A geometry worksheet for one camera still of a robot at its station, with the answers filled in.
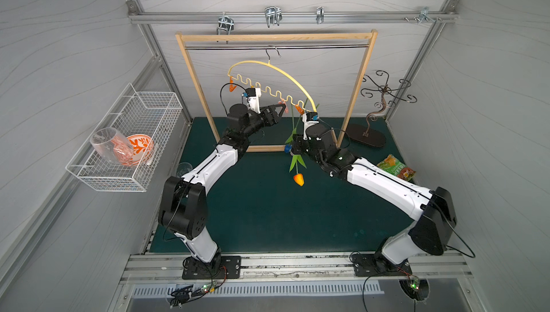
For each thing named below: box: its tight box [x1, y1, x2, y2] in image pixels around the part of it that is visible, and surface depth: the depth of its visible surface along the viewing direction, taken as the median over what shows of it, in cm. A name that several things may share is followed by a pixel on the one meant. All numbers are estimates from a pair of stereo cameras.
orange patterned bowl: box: [121, 134, 155, 167], surface depth 67 cm
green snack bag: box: [376, 153, 417, 182], surface depth 98 cm
